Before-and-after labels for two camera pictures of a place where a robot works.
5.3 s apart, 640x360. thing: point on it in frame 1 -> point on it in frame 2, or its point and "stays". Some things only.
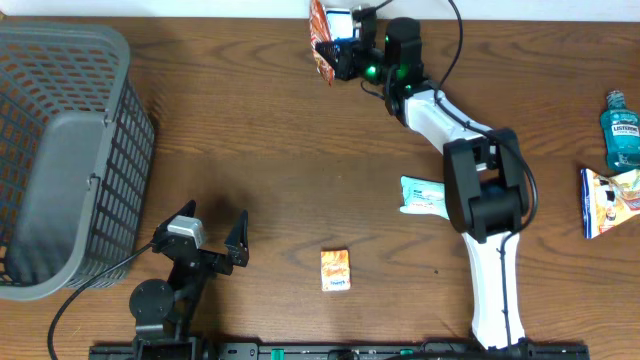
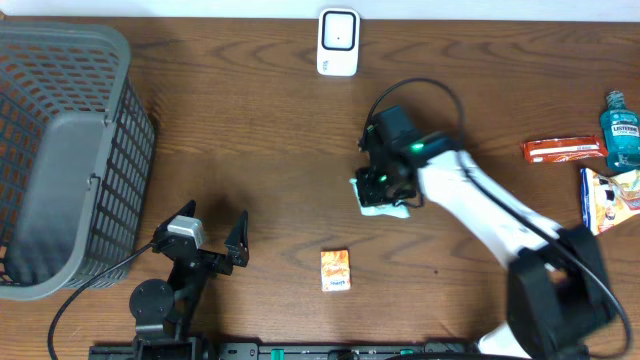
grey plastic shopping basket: x=76 y=155 stays
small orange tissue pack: x=335 y=270 stays
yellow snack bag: x=608 y=201 stays
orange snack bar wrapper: x=320 y=31 -> x=554 y=150
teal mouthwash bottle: x=621 y=130 stays
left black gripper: x=235 y=252 stays
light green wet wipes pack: x=421 y=196 -> x=398 y=208
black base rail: x=189 y=350 stays
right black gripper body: x=367 y=62 -> x=379 y=186
